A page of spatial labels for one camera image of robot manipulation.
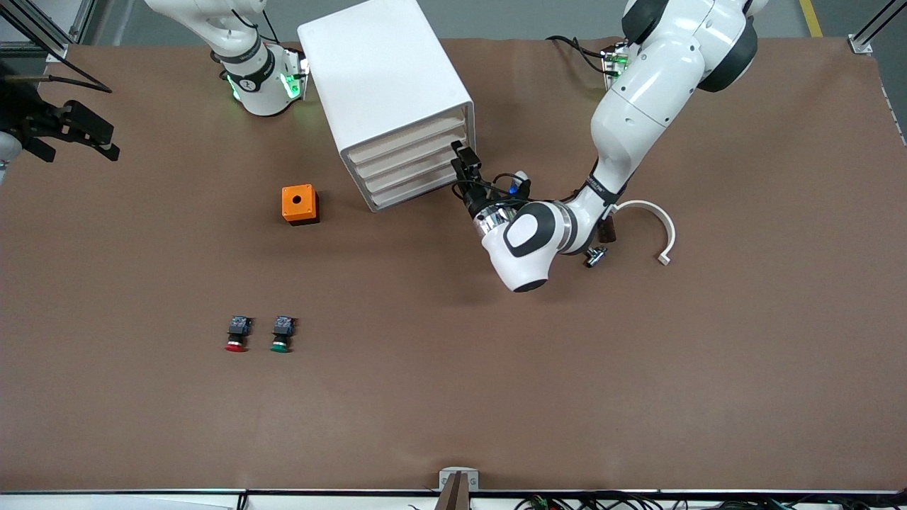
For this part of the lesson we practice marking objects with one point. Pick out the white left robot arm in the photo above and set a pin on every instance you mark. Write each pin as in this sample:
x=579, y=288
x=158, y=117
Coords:
x=652, y=92

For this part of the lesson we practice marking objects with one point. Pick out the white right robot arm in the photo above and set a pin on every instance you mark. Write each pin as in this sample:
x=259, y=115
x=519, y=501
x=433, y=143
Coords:
x=262, y=92

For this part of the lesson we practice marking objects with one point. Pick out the aluminium frame profile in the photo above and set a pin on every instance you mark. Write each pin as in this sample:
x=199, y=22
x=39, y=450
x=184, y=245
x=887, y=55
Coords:
x=42, y=46
x=861, y=46

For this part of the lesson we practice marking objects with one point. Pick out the orange button enclosure box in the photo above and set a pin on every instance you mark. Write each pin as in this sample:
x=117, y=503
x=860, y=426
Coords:
x=297, y=202

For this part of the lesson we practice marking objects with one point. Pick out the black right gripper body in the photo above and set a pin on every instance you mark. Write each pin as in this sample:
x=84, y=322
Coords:
x=27, y=113

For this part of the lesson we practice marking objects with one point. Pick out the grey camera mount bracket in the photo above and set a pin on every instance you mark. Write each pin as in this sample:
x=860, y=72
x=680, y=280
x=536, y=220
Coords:
x=458, y=482

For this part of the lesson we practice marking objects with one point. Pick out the brown table mat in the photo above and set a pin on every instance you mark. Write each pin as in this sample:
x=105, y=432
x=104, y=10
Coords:
x=453, y=354

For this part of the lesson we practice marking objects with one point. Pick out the brown plastic block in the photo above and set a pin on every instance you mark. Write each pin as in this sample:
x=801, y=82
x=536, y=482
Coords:
x=608, y=232

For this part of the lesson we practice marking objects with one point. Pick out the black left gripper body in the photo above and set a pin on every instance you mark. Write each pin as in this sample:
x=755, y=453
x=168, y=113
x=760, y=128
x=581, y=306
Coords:
x=475, y=200

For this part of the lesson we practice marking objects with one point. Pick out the green push button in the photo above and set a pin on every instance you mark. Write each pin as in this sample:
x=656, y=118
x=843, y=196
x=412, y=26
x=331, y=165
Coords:
x=283, y=327

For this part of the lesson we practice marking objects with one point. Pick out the silver metal fitting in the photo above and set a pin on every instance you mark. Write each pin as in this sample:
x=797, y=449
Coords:
x=594, y=259

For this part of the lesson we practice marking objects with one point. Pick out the red push button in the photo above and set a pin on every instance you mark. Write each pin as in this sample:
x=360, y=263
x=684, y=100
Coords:
x=237, y=329

